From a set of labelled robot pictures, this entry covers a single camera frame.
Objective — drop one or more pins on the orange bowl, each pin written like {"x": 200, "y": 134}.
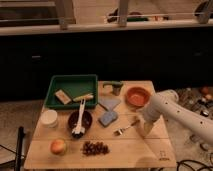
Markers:
{"x": 137, "y": 96}

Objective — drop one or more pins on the grey blue cloth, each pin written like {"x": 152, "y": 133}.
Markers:
{"x": 109, "y": 103}

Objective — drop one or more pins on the wooden folding table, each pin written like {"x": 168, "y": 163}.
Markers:
{"x": 129, "y": 150}

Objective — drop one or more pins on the dark brown bowl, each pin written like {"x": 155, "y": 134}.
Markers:
{"x": 86, "y": 121}

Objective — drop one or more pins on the blue sponge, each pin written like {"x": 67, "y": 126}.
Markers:
{"x": 107, "y": 118}

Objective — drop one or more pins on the tan sponge block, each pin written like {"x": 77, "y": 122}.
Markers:
{"x": 63, "y": 97}

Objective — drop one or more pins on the green plastic tray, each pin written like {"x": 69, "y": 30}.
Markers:
{"x": 73, "y": 86}

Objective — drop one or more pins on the peach fruit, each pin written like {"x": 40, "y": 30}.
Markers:
{"x": 58, "y": 147}

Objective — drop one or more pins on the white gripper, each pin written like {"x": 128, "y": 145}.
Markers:
{"x": 148, "y": 125}

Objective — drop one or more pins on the white paper cup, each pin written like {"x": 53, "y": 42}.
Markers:
{"x": 49, "y": 118}

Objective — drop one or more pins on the black pole stand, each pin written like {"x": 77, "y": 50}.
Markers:
{"x": 18, "y": 156}

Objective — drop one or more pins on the dark grape bunch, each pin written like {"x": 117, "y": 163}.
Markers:
{"x": 98, "y": 148}

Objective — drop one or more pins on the silver metal fork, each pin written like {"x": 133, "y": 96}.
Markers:
{"x": 122, "y": 130}

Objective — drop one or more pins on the spice bottles on floor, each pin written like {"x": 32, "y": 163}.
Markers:
{"x": 200, "y": 101}

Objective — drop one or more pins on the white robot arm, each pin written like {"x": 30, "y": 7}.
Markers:
{"x": 166, "y": 103}

